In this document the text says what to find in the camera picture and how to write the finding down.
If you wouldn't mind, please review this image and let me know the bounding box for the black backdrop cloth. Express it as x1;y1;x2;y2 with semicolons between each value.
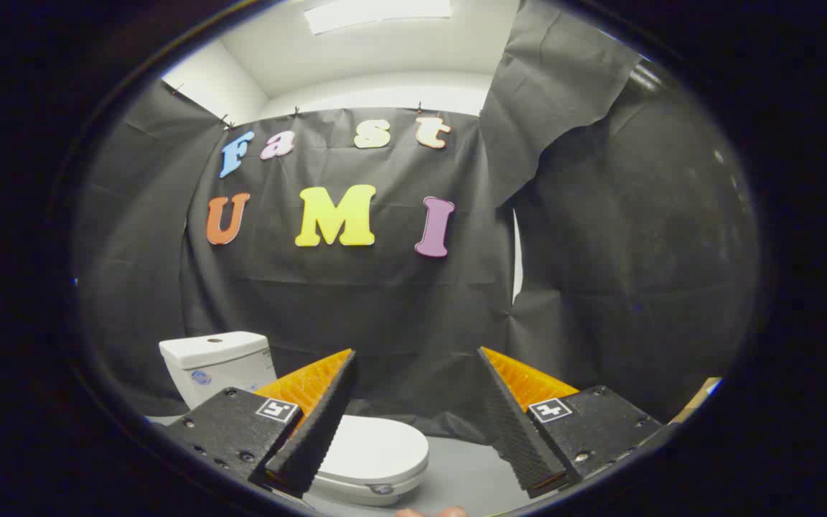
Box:
73;0;762;446

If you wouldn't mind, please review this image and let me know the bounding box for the white toilet bowl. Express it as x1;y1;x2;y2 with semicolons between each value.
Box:
306;470;423;507

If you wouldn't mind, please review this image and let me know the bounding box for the brown cardboard piece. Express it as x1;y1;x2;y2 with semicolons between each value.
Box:
671;377;721;424

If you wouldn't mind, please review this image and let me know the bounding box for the white toilet tank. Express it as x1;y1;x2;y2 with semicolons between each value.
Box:
159;331;278;410

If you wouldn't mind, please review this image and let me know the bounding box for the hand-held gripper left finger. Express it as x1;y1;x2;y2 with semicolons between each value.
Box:
161;348;358;499

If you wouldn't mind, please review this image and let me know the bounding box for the white toilet lid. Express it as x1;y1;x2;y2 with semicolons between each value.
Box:
311;415;430;489

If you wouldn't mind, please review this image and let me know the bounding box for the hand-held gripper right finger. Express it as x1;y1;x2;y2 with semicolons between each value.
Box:
476;346;676;500

